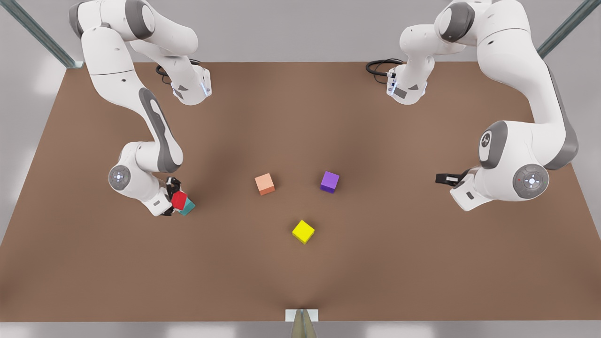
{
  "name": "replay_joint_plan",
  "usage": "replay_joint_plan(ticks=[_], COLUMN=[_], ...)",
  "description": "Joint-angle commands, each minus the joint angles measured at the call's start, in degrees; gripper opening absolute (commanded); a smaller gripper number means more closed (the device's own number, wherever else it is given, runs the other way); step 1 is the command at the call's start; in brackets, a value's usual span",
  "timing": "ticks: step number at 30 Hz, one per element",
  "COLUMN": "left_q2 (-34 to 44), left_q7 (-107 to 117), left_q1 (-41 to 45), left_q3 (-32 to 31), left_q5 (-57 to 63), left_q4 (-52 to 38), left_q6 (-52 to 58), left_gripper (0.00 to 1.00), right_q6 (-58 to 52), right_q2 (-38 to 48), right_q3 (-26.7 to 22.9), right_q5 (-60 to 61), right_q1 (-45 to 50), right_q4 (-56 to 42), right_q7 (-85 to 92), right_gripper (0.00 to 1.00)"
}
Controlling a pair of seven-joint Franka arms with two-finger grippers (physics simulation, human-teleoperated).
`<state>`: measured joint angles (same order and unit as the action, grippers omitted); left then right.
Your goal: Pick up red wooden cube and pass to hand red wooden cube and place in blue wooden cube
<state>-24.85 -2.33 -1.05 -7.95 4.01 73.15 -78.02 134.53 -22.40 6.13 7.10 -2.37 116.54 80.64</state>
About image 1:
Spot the orange wooden cube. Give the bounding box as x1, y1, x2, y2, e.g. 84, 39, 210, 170
254, 173, 276, 196

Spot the yellow wooden cube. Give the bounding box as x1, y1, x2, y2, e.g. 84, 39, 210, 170
292, 220, 316, 245

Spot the purple wooden cube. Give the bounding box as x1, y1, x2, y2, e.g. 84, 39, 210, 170
320, 171, 340, 194

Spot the silver frame post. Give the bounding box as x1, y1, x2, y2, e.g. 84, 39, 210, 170
285, 309, 319, 338
0, 0, 84, 69
537, 0, 601, 59

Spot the black cable loop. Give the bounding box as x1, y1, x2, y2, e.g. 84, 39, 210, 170
155, 59, 202, 86
366, 58, 405, 85

